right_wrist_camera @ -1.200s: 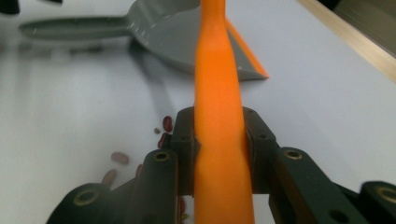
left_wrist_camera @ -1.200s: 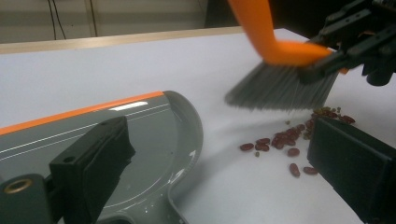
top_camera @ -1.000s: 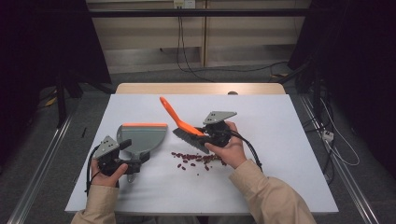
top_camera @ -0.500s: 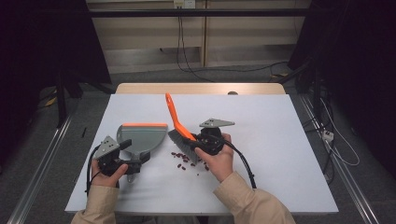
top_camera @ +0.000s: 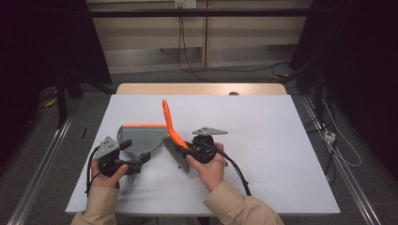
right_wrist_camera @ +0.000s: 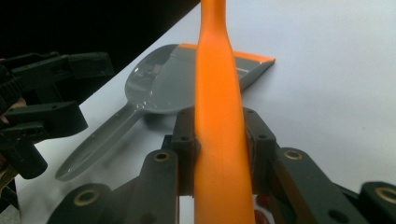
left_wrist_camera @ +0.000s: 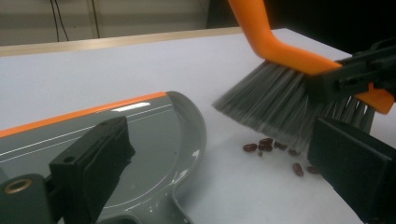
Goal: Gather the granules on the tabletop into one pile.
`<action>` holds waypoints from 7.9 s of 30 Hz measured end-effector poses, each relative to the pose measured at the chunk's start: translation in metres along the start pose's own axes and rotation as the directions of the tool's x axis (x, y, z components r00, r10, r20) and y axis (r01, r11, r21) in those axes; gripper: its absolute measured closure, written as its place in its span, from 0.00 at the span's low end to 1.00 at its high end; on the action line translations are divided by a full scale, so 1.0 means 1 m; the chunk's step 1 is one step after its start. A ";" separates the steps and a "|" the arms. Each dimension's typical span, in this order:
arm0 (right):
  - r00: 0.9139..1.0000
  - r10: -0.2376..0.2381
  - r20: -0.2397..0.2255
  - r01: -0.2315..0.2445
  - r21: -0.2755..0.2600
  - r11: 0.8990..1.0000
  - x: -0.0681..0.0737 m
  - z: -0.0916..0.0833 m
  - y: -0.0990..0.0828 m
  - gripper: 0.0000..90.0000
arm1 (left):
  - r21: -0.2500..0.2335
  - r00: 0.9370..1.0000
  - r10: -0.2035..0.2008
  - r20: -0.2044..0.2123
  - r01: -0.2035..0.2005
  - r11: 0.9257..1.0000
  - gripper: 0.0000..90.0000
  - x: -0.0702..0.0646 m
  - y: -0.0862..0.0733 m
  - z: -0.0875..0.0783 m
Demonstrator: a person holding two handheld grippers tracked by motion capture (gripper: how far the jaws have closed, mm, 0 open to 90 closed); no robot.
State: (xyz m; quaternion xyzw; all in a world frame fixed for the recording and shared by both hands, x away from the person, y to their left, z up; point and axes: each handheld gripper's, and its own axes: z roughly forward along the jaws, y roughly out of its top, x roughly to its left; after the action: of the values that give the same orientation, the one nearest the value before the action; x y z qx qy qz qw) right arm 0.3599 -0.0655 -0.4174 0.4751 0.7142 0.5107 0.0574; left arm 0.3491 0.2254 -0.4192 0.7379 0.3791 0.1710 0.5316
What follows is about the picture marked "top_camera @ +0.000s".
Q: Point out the grey dustpan with orange edge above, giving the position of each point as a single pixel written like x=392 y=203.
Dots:
x=142 y=139

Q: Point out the white table board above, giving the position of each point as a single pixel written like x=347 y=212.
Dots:
x=250 y=109

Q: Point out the white wall socket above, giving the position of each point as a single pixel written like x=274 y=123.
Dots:
x=185 y=3

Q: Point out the wooden table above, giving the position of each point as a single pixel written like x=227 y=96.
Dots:
x=187 y=88

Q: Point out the person's left hand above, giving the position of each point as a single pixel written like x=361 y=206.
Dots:
x=104 y=182

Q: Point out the yellow floor tape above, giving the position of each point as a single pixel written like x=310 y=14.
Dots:
x=51 y=101
x=281 y=75

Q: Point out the black horizontal bar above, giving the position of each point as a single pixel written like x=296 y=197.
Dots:
x=219 y=12

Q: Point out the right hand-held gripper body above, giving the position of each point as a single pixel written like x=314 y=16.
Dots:
x=200 y=153

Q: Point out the white power adapter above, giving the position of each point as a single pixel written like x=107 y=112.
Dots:
x=329 y=136

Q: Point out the black curtain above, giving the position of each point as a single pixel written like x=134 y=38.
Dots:
x=37 y=47
x=359 y=62

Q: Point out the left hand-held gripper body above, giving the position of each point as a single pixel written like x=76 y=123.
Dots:
x=106 y=148

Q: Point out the orange hand brush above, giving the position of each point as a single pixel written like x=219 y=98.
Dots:
x=170 y=125

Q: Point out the small black floor item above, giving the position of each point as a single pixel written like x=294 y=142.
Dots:
x=84 y=132

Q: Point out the person's right hand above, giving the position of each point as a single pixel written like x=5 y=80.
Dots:
x=212 y=173

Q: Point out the aluminium floor rail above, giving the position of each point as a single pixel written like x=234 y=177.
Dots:
x=350 y=187
x=40 y=175

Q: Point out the black metal stand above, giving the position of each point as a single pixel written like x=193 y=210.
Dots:
x=61 y=100

